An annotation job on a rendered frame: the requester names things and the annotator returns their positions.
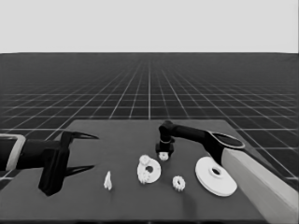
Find small white T-shaped piece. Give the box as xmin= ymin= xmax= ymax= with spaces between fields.
xmin=103 ymin=170 xmax=113 ymax=191

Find large thick white disc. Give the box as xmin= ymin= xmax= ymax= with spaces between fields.
xmin=194 ymin=156 xmax=238 ymax=198

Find white round carrier with pins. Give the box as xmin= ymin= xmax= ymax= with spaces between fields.
xmin=136 ymin=155 xmax=163 ymax=185

